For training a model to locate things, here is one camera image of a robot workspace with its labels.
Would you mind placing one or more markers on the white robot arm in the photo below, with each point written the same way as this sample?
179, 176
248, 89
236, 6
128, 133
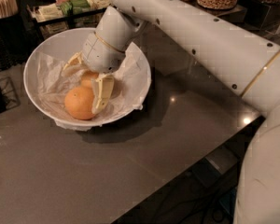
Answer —
246, 63

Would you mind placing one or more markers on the black wire rack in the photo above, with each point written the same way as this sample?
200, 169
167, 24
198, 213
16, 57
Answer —
8, 97

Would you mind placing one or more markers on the white paper liner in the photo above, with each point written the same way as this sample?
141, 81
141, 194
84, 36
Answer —
132, 82

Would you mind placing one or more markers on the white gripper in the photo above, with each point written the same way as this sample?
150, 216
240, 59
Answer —
100, 56

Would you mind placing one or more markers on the white bowl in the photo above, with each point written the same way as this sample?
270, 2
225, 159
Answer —
62, 47

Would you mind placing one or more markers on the orange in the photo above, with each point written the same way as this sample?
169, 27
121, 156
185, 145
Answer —
87, 78
78, 103

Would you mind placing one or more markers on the grey box under table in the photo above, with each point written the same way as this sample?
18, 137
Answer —
213, 166
227, 201

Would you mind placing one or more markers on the black tray of tea bags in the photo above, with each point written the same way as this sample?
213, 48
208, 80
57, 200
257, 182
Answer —
66, 11

